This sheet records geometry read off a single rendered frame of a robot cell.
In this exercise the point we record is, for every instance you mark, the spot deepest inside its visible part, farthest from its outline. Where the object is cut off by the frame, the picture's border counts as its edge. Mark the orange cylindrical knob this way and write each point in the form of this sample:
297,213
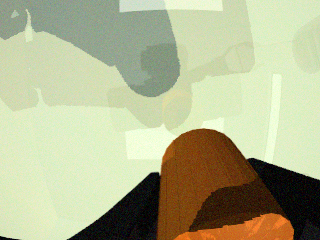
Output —
208,191

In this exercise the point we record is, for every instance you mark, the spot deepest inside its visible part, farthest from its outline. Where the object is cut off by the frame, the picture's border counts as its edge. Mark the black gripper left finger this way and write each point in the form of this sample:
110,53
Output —
133,218

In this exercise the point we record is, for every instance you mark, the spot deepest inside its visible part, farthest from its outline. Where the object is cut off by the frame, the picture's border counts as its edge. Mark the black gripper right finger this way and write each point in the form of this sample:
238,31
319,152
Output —
297,194

